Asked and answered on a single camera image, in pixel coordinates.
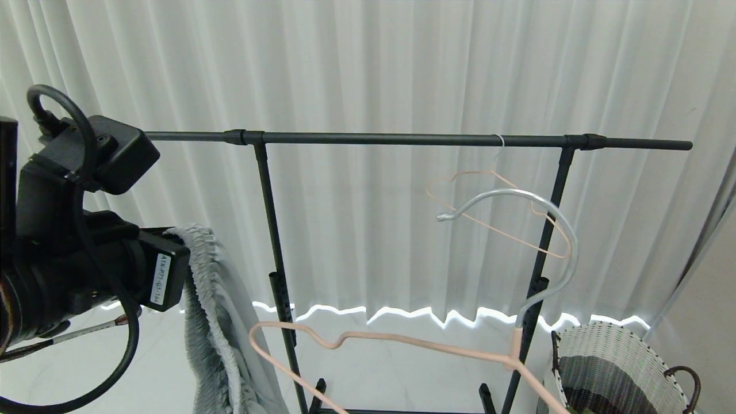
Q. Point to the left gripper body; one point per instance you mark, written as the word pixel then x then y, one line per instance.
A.
pixel 52 282

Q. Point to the pale grey shorts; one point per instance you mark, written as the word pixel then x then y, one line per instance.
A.
pixel 230 322

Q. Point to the pink clothes hanger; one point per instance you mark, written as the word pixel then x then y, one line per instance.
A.
pixel 493 171
pixel 513 353

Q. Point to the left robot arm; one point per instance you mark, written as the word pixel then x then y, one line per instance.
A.
pixel 7 172

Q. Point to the black clothes rack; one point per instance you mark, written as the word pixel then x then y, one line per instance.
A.
pixel 402 138

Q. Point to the white laundry basket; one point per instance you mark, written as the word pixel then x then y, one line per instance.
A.
pixel 609 345

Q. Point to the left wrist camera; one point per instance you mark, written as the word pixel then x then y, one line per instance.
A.
pixel 121 152

